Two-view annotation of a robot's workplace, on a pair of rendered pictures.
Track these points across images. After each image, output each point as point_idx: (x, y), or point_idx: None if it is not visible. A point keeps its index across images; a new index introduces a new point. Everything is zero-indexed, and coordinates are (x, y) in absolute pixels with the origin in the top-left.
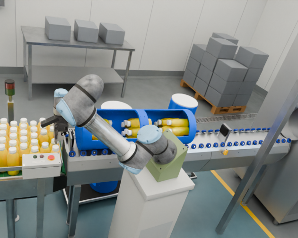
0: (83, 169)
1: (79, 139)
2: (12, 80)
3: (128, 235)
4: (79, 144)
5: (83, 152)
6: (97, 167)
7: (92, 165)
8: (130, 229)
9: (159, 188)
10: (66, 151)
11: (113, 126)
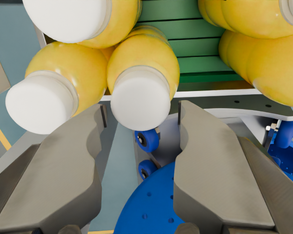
0: (132, 135)
1: (167, 220)
2: None
3: (5, 165)
4: (153, 199)
5: (144, 177)
6: (136, 169)
7: (138, 162)
8: None
9: None
10: (176, 114)
11: None
